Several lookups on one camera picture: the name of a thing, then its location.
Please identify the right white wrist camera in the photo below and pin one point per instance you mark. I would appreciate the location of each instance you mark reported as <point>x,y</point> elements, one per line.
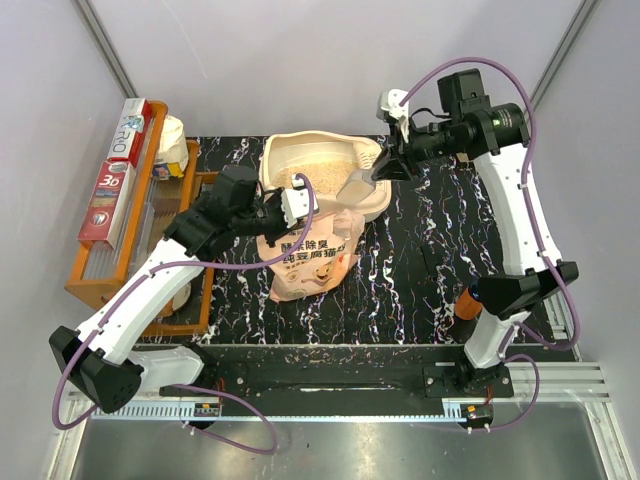
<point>393,109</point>

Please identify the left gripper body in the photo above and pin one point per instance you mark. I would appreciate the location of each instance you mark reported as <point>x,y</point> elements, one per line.
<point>266,219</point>

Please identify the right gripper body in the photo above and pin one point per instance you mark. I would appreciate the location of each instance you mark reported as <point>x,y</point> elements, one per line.
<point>424,143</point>

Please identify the aluminium rail frame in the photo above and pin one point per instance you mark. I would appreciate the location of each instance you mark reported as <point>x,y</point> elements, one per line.
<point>326,433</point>

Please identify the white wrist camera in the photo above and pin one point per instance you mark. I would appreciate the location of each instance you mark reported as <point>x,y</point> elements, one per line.
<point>393,109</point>
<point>295,203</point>

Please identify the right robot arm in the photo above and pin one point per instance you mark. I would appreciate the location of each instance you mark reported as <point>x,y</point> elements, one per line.
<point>497,141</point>

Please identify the orange wooden tray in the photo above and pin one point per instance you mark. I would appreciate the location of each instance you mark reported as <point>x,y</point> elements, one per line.
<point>100,271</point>

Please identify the black marble pattern mat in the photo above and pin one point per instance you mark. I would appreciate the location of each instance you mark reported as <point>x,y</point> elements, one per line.
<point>414,260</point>

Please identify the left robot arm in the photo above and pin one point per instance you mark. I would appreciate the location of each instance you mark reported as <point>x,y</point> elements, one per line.
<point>98,357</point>

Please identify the cream plastic litter box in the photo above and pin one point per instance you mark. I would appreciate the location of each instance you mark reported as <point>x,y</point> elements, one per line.
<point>326,159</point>

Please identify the clear plastic scoop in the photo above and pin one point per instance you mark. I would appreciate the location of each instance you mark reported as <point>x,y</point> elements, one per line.
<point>359,185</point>

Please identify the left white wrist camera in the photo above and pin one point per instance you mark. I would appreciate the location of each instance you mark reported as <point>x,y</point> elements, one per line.
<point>295,203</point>

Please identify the red 3D toothpaste box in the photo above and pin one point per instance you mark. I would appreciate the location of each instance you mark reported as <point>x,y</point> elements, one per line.
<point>107,206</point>

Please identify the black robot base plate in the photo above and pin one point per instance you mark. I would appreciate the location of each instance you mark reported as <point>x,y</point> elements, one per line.
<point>425,370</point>

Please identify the red white toothpaste box upper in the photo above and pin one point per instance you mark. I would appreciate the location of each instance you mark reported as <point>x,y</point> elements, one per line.
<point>130,132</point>

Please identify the orange bottle with white cap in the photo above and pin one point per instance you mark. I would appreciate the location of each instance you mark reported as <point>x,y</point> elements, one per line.
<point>468,306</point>

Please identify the pink cat litter bag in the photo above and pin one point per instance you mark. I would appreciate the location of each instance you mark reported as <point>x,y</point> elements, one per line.
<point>322,261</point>

